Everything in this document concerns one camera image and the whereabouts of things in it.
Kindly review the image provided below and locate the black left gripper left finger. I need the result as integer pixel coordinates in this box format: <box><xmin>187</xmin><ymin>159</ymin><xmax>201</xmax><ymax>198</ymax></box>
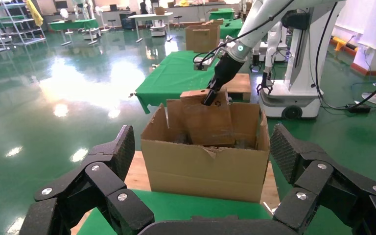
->
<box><xmin>19</xmin><ymin>124</ymin><xmax>155</xmax><ymax>235</ymax></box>

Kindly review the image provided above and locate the low wooden pallet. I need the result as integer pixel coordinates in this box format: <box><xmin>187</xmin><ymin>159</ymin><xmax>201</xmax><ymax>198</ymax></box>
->
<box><xmin>222</xmin><ymin>72</ymin><xmax>252</xmax><ymax>101</ymax></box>

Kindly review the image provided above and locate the table with green cloth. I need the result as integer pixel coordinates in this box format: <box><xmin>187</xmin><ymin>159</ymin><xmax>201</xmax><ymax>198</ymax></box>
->
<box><xmin>219</xmin><ymin>19</ymin><xmax>244</xmax><ymax>40</ymax></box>
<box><xmin>48</xmin><ymin>19</ymin><xmax>99</xmax><ymax>46</ymax></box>
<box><xmin>209</xmin><ymin>8</ymin><xmax>235</xmax><ymax>21</ymax></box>

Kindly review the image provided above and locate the black cabinet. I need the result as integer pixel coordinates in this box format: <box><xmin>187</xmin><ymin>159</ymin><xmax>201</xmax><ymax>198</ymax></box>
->
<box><xmin>119</xmin><ymin>12</ymin><xmax>139</xmax><ymax>30</ymax></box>

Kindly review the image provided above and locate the black power cable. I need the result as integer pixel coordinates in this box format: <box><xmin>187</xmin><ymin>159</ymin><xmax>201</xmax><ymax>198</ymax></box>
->
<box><xmin>314</xmin><ymin>0</ymin><xmax>376</xmax><ymax>111</ymax></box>

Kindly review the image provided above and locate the green table cloth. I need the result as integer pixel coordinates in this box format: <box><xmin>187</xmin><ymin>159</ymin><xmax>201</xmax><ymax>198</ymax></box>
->
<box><xmin>134</xmin><ymin>50</ymin><xmax>240</xmax><ymax>114</ymax></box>
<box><xmin>77</xmin><ymin>189</ymin><xmax>273</xmax><ymax>235</ymax></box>

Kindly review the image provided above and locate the brown cardboard carton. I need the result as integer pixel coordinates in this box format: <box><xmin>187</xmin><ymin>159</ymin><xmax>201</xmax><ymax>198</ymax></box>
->
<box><xmin>185</xmin><ymin>19</ymin><xmax>224</xmax><ymax>53</ymax></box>

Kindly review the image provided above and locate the white wheeled robot body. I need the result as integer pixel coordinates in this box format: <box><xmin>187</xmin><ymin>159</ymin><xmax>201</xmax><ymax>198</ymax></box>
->
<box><xmin>258</xmin><ymin>0</ymin><xmax>326</xmax><ymax>120</ymax></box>

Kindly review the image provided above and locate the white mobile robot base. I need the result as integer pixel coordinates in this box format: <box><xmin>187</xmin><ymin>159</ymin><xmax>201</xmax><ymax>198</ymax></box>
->
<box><xmin>149</xmin><ymin>24</ymin><xmax>167</xmax><ymax>37</ymax></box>

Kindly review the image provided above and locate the yellow pipe guard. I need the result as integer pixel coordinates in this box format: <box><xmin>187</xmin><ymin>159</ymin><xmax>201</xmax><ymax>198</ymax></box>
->
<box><xmin>332</xmin><ymin>36</ymin><xmax>348</xmax><ymax>52</ymax></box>

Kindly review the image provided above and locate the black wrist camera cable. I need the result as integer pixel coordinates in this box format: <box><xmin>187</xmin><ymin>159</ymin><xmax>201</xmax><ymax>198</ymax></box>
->
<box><xmin>192</xmin><ymin>0</ymin><xmax>296</xmax><ymax>71</ymax></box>

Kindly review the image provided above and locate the black power brick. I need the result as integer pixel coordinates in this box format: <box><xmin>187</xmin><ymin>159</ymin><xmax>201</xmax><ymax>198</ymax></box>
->
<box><xmin>347</xmin><ymin>103</ymin><xmax>372</xmax><ymax>114</ymax></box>

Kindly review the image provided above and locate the small cardboard box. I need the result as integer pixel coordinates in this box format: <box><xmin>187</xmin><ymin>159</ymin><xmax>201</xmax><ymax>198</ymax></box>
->
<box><xmin>180</xmin><ymin>88</ymin><xmax>235</xmax><ymax>148</ymax></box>

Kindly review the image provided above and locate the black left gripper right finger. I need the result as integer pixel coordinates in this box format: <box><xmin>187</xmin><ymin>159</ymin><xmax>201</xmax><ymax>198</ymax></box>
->
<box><xmin>269</xmin><ymin>123</ymin><xmax>376</xmax><ymax>235</ymax></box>

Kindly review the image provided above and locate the white long table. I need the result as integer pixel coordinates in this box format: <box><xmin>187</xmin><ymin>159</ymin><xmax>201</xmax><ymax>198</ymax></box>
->
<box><xmin>128</xmin><ymin>12</ymin><xmax>174</xmax><ymax>44</ymax></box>

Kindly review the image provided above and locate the yellow hanging garment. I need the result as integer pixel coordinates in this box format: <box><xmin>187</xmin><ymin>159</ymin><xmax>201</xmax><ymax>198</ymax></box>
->
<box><xmin>25</xmin><ymin>0</ymin><xmax>44</xmax><ymax>27</ymax></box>

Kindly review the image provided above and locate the light wooden board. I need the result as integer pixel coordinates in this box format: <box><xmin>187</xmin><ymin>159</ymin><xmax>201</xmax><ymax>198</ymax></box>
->
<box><xmin>70</xmin><ymin>150</ymin><xmax>281</xmax><ymax>235</ymax></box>

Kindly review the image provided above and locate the large open cardboard carton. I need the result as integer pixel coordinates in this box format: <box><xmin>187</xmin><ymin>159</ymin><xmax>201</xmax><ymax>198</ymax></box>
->
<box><xmin>141</xmin><ymin>98</ymin><xmax>271</xmax><ymax>204</ymax></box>

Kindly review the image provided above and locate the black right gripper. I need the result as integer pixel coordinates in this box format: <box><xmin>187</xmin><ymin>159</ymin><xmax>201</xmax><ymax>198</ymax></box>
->
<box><xmin>202</xmin><ymin>53</ymin><xmax>244</xmax><ymax>107</ymax></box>

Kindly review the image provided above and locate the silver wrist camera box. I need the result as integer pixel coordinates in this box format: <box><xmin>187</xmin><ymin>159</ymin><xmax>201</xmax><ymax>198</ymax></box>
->
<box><xmin>193</xmin><ymin>55</ymin><xmax>215</xmax><ymax>71</ymax></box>

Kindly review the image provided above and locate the grey metal shelving rack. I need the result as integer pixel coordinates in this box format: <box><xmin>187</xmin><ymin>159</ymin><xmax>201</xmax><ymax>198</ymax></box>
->
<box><xmin>0</xmin><ymin>0</ymin><xmax>46</xmax><ymax>57</ymax></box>

